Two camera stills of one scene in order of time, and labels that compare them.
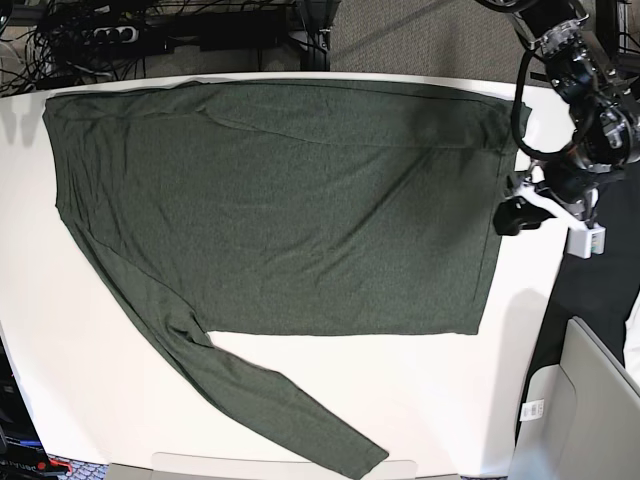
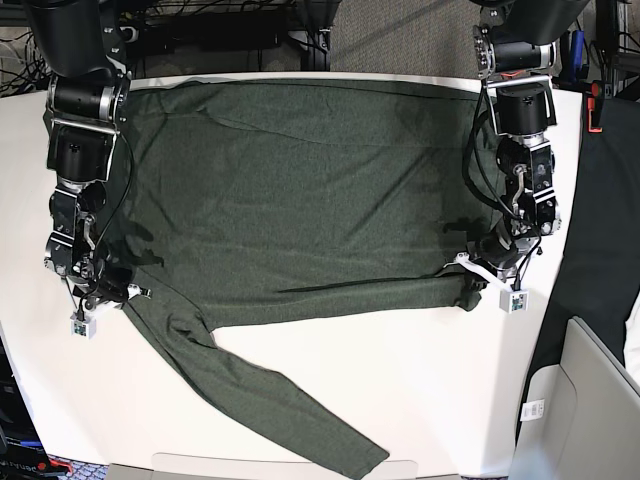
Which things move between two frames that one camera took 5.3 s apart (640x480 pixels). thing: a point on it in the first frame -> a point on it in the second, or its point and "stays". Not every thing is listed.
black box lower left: (22, 455) stays
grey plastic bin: (579, 419) stays
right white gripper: (516, 213) -> (505, 272)
